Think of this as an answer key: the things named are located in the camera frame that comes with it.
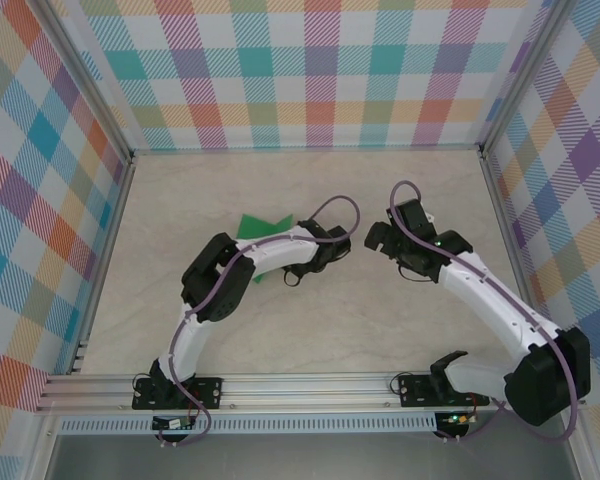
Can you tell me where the green paper sheet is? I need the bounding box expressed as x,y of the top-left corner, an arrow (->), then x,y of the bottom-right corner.
233,212 -> 296,284

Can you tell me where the grey metal panel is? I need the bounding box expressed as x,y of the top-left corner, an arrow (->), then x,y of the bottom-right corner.
44,432 -> 581,480

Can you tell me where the left small circuit board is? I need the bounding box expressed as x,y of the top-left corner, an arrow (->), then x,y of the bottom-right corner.
152,416 -> 197,432

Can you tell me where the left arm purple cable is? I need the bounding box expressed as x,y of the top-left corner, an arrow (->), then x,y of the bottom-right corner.
169,194 -> 360,446

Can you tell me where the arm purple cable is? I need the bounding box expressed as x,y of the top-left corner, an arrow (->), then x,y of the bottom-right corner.
389,180 -> 581,445
169,194 -> 360,446

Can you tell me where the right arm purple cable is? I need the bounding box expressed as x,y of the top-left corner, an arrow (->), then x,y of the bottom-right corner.
389,180 -> 581,445

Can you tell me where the aluminium side frame rail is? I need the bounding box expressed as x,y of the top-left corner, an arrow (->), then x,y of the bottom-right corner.
67,157 -> 137,376
479,152 -> 554,371

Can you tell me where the long aluminium frame rail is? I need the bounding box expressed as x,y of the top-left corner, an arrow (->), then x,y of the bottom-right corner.
129,144 -> 486,157

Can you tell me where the wide aluminium mounting rail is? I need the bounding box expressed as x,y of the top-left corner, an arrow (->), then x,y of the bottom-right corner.
35,369 -> 587,414

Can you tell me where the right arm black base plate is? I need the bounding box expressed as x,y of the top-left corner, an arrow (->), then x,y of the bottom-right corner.
398,373 -> 490,409

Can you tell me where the slotted grey cable duct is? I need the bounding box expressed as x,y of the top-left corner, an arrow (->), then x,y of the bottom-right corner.
59,412 -> 439,435

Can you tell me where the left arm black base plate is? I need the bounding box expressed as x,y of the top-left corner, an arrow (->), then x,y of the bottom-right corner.
131,375 -> 225,412

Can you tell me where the black round cable mount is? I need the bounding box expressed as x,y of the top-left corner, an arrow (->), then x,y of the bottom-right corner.
432,425 -> 469,444
154,430 -> 191,448

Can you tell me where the aluminium frame post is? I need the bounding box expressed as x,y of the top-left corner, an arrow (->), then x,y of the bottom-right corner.
477,0 -> 569,159
38,0 -> 136,166

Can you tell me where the aluminium frame leg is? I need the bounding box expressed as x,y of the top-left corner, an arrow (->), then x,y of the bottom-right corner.
559,407 -> 599,480
27,412 -> 64,480

